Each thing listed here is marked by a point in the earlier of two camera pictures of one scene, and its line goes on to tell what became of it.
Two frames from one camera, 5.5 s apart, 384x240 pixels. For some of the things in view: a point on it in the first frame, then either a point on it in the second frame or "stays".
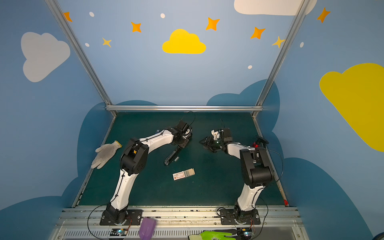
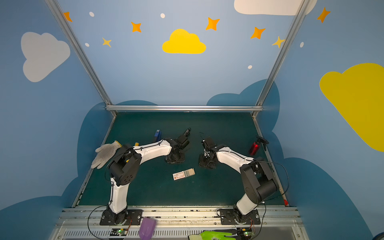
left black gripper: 176,150 → 175,156
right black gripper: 210,143 → 206,160
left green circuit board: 118,232 stays
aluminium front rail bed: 177,222 stays
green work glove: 211,235 stays
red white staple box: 183,174 stays
